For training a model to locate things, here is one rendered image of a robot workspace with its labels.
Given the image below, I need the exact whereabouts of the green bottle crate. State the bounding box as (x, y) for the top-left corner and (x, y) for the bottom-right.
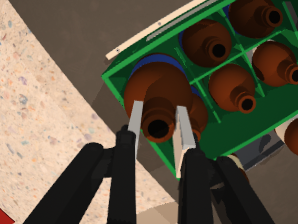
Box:
(101, 0), (298, 160)

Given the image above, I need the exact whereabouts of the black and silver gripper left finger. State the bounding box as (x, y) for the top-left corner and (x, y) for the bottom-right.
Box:
(23, 100), (143, 224)

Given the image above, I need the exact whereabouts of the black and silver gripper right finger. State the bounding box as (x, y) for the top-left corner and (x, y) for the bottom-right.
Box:
(173, 106), (275, 224)

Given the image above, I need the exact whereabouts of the brown glass bottle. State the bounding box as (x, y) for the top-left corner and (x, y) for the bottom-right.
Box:
(202, 61), (256, 113)
(228, 153), (250, 184)
(178, 18), (232, 68)
(123, 53), (193, 143)
(274, 114), (298, 155)
(222, 0), (283, 39)
(189, 84), (208, 141)
(246, 39), (298, 87)

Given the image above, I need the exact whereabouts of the dark grey rectangular tray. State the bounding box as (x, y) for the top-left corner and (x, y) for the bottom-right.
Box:
(233, 129), (285, 173)

